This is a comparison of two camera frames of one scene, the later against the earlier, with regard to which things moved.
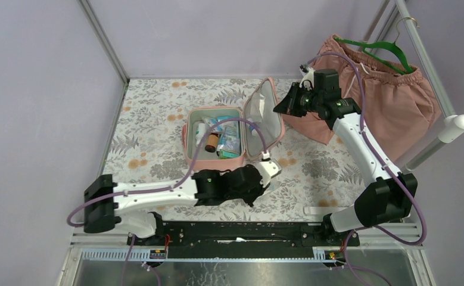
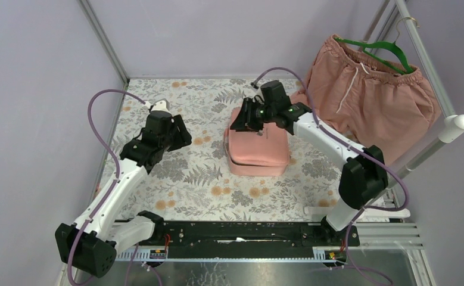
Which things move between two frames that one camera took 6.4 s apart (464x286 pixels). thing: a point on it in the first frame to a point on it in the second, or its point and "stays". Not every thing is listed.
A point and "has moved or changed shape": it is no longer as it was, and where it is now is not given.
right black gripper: [288, 104] to [245, 121]
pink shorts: [396, 103] stays
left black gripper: [253, 183] to [175, 128]
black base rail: [244, 239] stays
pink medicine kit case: [221, 137] has moved or changed shape
